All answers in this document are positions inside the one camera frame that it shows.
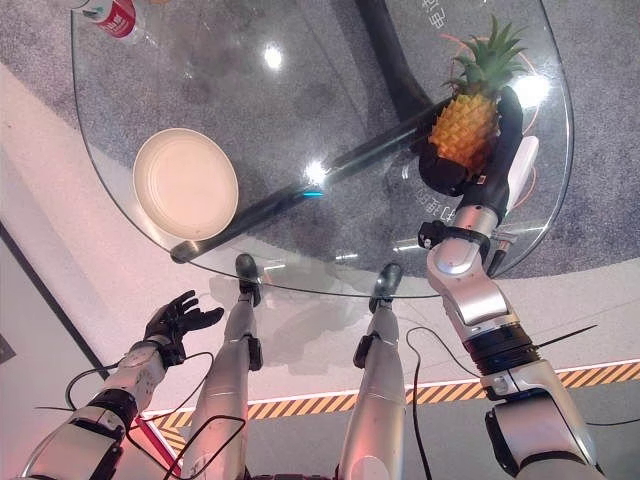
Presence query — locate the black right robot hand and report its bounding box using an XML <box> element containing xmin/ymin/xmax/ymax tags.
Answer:
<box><xmin>417</xmin><ymin>85</ymin><xmax>541</xmax><ymax>220</ymax></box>

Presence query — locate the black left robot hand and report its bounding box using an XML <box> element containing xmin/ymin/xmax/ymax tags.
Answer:
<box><xmin>143</xmin><ymin>290</ymin><xmax>226</xmax><ymax>368</ymax></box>

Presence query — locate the yellow pineapple with green crown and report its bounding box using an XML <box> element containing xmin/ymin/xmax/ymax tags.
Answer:
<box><xmin>429</xmin><ymin>14</ymin><xmax>530</xmax><ymax>169</ymax></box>

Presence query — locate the round white plate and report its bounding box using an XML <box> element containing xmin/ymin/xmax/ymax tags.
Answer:
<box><xmin>132</xmin><ymin>128</ymin><xmax>240</xmax><ymax>242</ymax></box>

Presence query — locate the silver left robot leg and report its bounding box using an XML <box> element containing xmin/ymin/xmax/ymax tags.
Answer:
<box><xmin>179</xmin><ymin>253</ymin><xmax>265</xmax><ymax>480</ymax></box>

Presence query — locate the silver robot leg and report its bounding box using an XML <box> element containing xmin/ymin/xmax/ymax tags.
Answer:
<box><xmin>335</xmin><ymin>262</ymin><xmax>407</xmax><ymax>480</ymax></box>
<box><xmin>179</xmin><ymin>253</ymin><xmax>265</xmax><ymax>480</ymax></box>

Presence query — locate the black table base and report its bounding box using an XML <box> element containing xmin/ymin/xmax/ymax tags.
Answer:
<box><xmin>169</xmin><ymin>0</ymin><xmax>451</xmax><ymax>265</ymax></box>

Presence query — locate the round glass table top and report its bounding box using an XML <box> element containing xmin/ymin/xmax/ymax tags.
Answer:
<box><xmin>70</xmin><ymin>0</ymin><xmax>575</xmax><ymax>299</ymax></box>

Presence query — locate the silver right robot leg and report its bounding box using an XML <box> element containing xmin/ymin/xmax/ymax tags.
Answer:
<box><xmin>335</xmin><ymin>262</ymin><xmax>407</xmax><ymax>480</ymax></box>

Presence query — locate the yellow black hazard tape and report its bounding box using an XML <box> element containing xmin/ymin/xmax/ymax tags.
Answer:
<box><xmin>144</xmin><ymin>362</ymin><xmax>640</xmax><ymax>430</ymax></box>

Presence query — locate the plastic bottle with red label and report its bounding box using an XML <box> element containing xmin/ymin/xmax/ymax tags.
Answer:
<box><xmin>74</xmin><ymin>0</ymin><xmax>147</xmax><ymax>45</ymax></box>

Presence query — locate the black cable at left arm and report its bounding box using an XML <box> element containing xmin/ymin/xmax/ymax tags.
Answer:
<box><xmin>34</xmin><ymin>351</ymin><xmax>247</xmax><ymax>480</ymax></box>

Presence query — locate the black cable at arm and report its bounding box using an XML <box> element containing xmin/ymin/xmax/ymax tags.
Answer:
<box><xmin>404</xmin><ymin>326</ymin><xmax>484</xmax><ymax>480</ymax></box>
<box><xmin>34</xmin><ymin>351</ymin><xmax>247</xmax><ymax>480</ymax></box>

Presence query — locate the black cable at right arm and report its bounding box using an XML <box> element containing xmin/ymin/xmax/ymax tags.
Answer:
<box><xmin>404</xmin><ymin>326</ymin><xmax>484</xmax><ymax>480</ymax></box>

